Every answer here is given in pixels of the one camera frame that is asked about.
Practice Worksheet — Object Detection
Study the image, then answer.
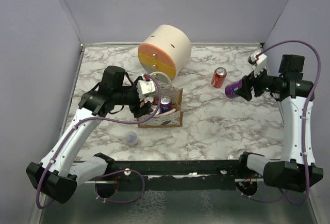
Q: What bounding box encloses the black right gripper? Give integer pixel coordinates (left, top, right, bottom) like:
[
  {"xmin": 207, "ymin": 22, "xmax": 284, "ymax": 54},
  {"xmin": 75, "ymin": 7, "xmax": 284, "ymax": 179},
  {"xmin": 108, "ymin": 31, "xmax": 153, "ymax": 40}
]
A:
[{"xmin": 236, "ymin": 62, "xmax": 283, "ymax": 100}]

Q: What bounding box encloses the purple soda can front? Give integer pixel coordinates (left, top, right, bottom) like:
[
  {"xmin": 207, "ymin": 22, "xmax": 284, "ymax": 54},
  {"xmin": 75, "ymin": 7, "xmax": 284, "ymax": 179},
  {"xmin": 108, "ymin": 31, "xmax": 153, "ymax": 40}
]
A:
[{"xmin": 150, "ymin": 105, "xmax": 161, "ymax": 115}]

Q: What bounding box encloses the red soda can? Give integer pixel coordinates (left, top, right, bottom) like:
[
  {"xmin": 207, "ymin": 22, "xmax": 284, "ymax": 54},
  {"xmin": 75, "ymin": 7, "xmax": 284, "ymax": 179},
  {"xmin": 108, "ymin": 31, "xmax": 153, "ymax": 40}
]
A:
[
  {"xmin": 151, "ymin": 98, "xmax": 158, "ymax": 105},
  {"xmin": 211, "ymin": 67, "xmax": 227, "ymax": 88}
]

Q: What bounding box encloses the brown canvas bag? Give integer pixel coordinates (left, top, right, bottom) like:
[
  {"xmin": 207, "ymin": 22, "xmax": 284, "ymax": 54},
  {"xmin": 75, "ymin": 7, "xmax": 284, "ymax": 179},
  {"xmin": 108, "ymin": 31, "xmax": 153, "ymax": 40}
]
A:
[{"xmin": 137, "ymin": 71, "xmax": 184, "ymax": 129}]

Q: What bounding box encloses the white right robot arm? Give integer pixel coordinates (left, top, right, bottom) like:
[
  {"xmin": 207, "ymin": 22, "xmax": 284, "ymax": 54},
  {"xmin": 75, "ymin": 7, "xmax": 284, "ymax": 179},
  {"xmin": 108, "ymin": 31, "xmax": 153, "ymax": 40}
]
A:
[{"xmin": 236, "ymin": 55, "xmax": 323, "ymax": 193}]

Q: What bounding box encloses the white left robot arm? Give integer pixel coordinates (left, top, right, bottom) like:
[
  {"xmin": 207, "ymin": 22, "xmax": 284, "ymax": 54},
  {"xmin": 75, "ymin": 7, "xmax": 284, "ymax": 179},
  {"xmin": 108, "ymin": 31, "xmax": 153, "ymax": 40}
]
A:
[{"xmin": 26, "ymin": 66, "xmax": 161, "ymax": 209}]

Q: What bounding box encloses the small clear plastic cup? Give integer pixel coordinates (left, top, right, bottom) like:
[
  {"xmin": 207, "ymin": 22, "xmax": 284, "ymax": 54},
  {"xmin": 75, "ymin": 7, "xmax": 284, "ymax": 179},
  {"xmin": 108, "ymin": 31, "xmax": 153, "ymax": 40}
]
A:
[{"xmin": 124, "ymin": 132, "xmax": 138, "ymax": 146}]

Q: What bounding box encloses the cream cylindrical drawer cabinet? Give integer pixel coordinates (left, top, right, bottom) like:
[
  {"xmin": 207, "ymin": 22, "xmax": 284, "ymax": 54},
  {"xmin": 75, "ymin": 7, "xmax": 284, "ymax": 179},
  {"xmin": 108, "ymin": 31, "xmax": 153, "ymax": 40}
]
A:
[{"xmin": 138, "ymin": 24, "xmax": 192, "ymax": 80}]

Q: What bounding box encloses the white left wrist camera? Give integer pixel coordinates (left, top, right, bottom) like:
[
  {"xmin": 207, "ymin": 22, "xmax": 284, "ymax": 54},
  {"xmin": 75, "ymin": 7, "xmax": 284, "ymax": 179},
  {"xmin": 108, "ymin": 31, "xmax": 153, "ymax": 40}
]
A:
[{"xmin": 137, "ymin": 80, "xmax": 156, "ymax": 101}]

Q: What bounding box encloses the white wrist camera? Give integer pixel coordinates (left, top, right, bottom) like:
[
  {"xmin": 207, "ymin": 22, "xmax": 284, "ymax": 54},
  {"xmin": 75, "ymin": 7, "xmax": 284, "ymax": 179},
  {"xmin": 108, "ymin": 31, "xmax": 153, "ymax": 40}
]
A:
[
  {"xmin": 137, "ymin": 80, "xmax": 156, "ymax": 101},
  {"xmin": 247, "ymin": 52, "xmax": 267, "ymax": 77}
]

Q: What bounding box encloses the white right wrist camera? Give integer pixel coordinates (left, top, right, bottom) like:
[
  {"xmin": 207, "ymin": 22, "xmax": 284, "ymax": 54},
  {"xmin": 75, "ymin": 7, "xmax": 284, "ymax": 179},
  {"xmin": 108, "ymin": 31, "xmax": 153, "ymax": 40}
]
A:
[{"xmin": 247, "ymin": 52, "xmax": 267, "ymax": 77}]

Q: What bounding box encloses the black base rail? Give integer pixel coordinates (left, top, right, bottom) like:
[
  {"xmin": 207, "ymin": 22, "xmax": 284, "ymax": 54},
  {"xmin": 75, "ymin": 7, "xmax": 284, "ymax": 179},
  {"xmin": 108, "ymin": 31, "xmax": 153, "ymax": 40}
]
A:
[{"xmin": 84, "ymin": 153, "xmax": 269, "ymax": 191}]

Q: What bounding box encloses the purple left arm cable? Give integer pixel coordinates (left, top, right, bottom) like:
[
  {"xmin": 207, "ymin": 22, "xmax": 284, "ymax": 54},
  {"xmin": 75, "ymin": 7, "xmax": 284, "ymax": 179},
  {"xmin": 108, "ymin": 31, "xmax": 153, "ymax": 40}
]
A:
[{"xmin": 36, "ymin": 73, "xmax": 163, "ymax": 210}]

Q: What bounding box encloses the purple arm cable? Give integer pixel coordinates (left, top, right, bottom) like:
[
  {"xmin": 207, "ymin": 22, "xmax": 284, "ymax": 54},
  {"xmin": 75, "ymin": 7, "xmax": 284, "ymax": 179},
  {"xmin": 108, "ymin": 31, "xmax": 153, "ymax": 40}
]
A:
[
  {"xmin": 36, "ymin": 73, "xmax": 163, "ymax": 210},
  {"xmin": 241, "ymin": 40, "xmax": 322, "ymax": 206}
]

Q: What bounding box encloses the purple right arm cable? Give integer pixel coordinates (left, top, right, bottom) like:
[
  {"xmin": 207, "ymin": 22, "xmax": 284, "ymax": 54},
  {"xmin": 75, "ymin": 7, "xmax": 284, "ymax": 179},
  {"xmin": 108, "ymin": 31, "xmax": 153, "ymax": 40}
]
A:
[{"xmin": 241, "ymin": 40, "xmax": 322, "ymax": 206}]

